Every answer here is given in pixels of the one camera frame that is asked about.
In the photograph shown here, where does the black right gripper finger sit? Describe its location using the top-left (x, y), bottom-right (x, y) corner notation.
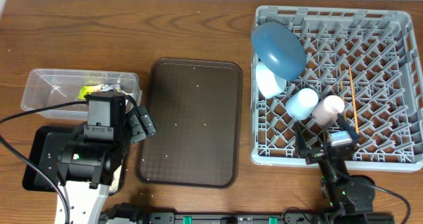
top-left (336, 113), bottom-right (360, 141)
top-left (295, 122), bottom-right (309, 151)

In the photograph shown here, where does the wooden chopstick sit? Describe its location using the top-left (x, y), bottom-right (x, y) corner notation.
top-left (338, 65), bottom-right (347, 120)
top-left (348, 67), bottom-right (360, 135)

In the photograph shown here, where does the light blue plastic cup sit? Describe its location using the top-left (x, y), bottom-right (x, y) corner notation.
top-left (286, 88), bottom-right (319, 120)

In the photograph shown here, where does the pink plastic cup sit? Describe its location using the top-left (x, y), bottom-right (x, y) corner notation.
top-left (312, 95), bottom-right (344, 126)

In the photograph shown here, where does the yellow foil snack wrapper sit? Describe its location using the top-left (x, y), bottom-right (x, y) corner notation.
top-left (77, 84), bottom-right (122, 100)

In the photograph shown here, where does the light blue bowl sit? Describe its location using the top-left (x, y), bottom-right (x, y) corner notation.
top-left (256, 61), bottom-right (286, 98)

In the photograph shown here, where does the dark blue plate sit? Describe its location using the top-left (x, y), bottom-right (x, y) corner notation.
top-left (250, 22), bottom-right (307, 81)

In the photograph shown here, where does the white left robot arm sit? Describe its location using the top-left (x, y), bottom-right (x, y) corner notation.
top-left (55, 91), bottom-right (156, 223)

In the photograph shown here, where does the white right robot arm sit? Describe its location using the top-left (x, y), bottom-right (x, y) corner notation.
top-left (295, 114), bottom-right (375, 223)

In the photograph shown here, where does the grey dishwasher rack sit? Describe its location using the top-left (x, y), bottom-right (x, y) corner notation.
top-left (250, 5), bottom-right (422, 172)

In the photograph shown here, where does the black waste tray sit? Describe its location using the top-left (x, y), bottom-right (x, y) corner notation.
top-left (29, 124), bottom-right (130, 190)

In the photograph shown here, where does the brown serving tray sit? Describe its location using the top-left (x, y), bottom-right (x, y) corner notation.
top-left (134, 58), bottom-right (243, 189)

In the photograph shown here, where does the clear plastic bin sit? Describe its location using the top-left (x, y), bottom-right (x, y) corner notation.
top-left (21, 69), bottom-right (142, 111)

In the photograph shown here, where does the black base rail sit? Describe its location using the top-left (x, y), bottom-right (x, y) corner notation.
top-left (98, 202), bottom-right (396, 224)

